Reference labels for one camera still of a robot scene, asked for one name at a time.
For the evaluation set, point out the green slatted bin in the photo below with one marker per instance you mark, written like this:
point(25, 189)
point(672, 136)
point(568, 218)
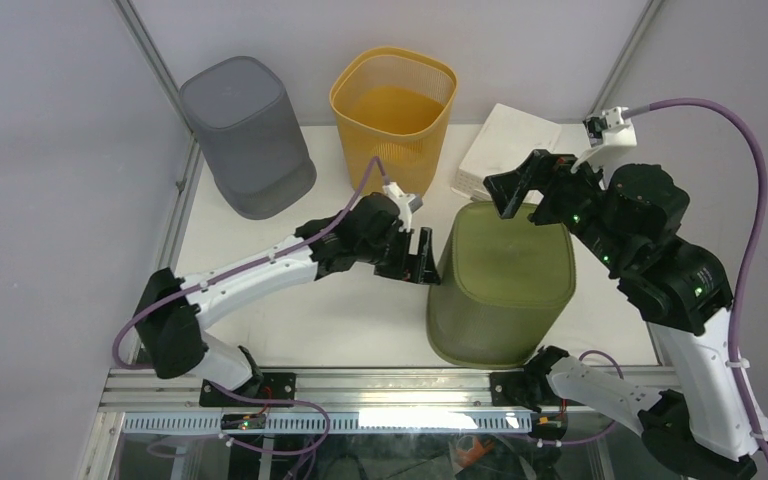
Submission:
point(504, 283)

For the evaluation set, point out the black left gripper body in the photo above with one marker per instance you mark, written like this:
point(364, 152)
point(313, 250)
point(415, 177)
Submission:
point(389, 254)

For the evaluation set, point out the aluminium mounting rail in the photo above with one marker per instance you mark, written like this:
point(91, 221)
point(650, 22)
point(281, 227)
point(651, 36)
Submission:
point(334, 389)

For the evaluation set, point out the white slotted cable duct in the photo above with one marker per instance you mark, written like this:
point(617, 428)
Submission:
point(364, 421)

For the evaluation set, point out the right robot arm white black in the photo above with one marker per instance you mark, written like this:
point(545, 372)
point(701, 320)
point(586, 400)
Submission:
point(703, 429)

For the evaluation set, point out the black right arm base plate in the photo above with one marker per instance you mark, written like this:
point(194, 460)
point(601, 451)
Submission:
point(514, 388)

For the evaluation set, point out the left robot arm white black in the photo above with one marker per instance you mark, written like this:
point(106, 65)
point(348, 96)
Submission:
point(175, 313)

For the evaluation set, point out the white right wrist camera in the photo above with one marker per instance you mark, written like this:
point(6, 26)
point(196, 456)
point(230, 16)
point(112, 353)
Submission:
point(612, 135)

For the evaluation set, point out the orange object under table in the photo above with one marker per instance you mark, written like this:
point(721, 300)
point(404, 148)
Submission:
point(469, 449)

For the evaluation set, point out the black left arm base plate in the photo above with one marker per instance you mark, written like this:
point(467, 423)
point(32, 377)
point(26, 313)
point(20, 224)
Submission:
point(277, 385)

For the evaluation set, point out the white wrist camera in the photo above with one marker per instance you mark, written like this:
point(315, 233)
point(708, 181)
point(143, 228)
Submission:
point(407, 204)
point(612, 135)

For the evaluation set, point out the white perforated plastic basket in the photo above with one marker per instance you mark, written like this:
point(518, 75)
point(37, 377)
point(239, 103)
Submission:
point(503, 142)

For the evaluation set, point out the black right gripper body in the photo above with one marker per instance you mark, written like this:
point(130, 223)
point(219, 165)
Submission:
point(573, 199)

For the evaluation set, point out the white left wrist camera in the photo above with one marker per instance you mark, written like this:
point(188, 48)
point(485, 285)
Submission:
point(407, 204)

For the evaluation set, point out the large grey slatted bin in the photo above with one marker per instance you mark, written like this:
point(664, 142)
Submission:
point(244, 121)

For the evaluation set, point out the yellow slatted bin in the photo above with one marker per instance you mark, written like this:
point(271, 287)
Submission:
point(394, 104)

